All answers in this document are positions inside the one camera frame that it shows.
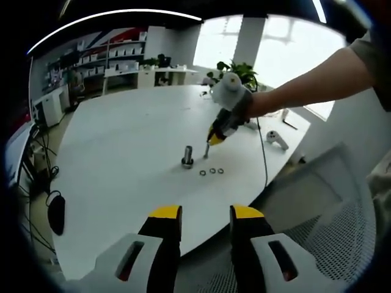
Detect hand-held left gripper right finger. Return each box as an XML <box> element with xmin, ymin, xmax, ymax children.
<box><xmin>229</xmin><ymin>203</ymin><xmax>349</xmax><ymax>293</ymax></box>

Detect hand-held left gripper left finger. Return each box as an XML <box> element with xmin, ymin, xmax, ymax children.
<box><xmin>65</xmin><ymin>204</ymin><xmax>183</xmax><ymax>293</ymax></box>

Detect thick metal threaded stud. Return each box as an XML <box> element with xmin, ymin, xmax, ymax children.
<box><xmin>182</xmin><ymin>145</ymin><xmax>194</xmax><ymax>168</ymax></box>

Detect green potted plant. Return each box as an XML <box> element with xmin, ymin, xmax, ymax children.
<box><xmin>206</xmin><ymin>60</ymin><xmax>259</xmax><ymax>92</ymax></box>

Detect white mesh office chair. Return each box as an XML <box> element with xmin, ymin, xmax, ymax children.
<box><xmin>195</xmin><ymin>142</ymin><xmax>380</xmax><ymax>293</ymax></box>

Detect white background desk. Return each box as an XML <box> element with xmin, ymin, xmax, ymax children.
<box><xmin>103</xmin><ymin>65</ymin><xmax>200</xmax><ymax>93</ymax></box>

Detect black computer mouse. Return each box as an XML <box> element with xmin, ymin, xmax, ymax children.
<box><xmin>48</xmin><ymin>195</ymin><xmax>66</xmax><ymax>236</ymax></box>

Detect short ceiling light strip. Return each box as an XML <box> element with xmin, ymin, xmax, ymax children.
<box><xmin>310</xmin><ymin>0</ymin><xmax>327</xmax><ymax>24</ymax></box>

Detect shelving unit with white bins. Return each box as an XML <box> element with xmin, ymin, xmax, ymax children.
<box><xmin>45</xmin><ymin>31</ymin><xmax>148</xmax><ymax>93</ymax></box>

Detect person's beige shirt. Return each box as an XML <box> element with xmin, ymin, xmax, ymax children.
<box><xmin>347</xmin><ymin>29</ymin><xmax>391</xmax><ymax>206</ymax></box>

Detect long ceiling light strip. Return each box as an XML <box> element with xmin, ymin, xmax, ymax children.
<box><xmin>26</xmin><ymin>9</ymin><xmax>203</xmax><ymax>56</ymax></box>

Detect white low cabinet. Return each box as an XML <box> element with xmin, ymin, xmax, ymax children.
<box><xmin>32</xmin><ymin>87</ymin><xmax>70</xmax><ymax>128</ymax></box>

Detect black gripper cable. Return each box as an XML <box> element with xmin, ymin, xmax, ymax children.
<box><xmin>255</xmin><ymin>117</ymin><xmax>270</xmax><ymax>187</ymax></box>

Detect tangled black floor cables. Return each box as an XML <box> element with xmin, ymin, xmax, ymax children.
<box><xmin>21</xmin><ymin>125</ymin><xmax>62</xmax><ymax>254</ymax></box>

